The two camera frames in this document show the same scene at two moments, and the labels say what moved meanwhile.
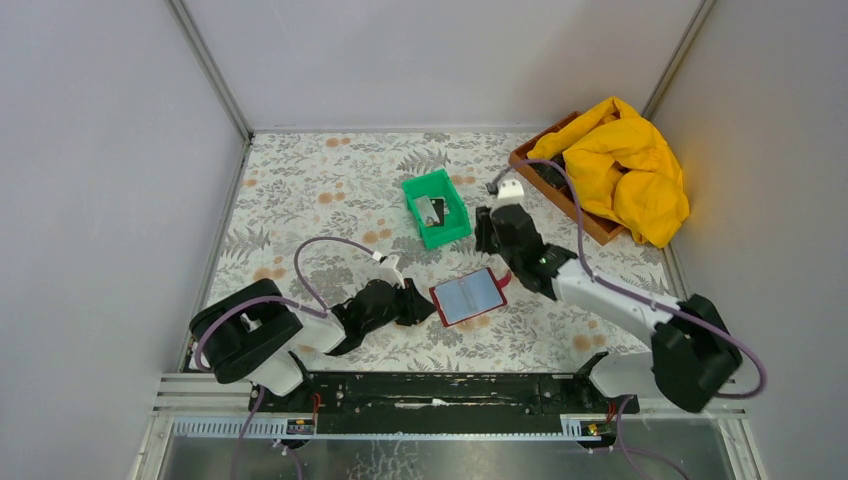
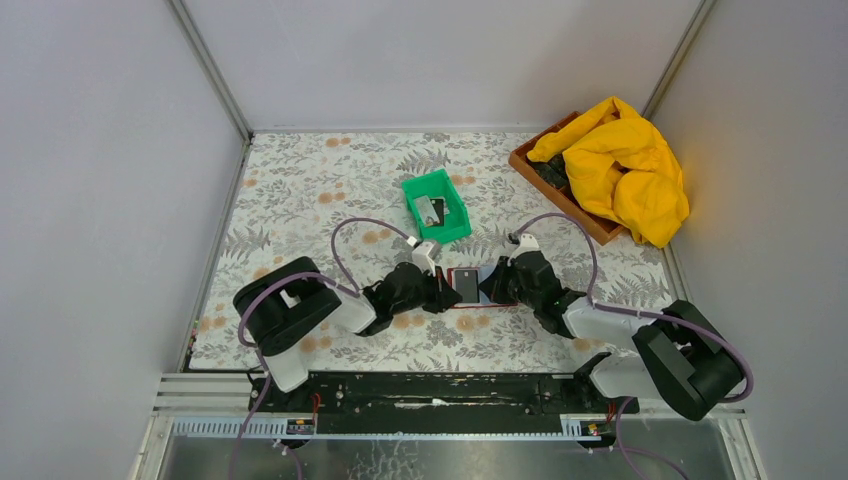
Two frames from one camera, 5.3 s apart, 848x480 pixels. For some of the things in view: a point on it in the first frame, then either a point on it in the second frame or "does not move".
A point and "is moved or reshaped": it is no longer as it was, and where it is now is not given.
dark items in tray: x=549 y=174 does not move
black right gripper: x=483 y=227 → x=495 y=282
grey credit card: x=427 y=211 does not move
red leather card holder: x=469 y=295 is moved or reshaped
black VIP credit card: x=438 y=205 does not move
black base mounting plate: x=373 y=400 does not move
